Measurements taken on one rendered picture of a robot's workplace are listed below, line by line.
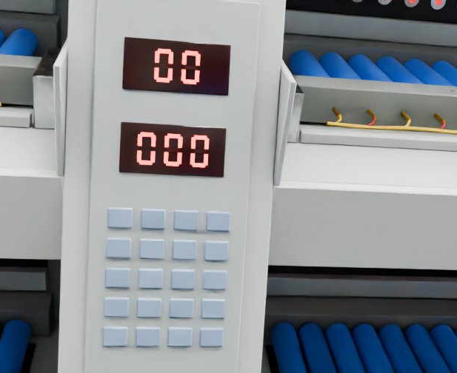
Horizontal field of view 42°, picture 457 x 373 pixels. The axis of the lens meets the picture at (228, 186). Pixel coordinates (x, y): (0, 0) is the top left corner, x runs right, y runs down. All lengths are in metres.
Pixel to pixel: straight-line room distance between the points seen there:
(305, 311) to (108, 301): 0.21
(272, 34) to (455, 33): 0.24
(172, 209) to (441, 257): 0.14
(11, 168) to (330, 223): 0.15
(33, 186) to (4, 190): 0.01
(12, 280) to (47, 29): 0.18
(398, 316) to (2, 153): 0.31
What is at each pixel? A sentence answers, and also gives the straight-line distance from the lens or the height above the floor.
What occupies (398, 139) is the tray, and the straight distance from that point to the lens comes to 0.34.
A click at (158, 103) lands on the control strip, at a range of 0.27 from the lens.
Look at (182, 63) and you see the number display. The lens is 0.27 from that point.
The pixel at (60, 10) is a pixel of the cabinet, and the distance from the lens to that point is 0.48.
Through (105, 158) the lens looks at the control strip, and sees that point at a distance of 0.27.
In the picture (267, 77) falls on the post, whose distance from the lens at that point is 0.28.
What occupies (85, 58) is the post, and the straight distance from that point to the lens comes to 0.27.
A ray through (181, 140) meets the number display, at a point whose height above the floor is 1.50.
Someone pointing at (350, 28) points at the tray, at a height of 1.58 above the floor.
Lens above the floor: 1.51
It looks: 6 degrees down
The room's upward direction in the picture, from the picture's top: 3 degrees clockwise
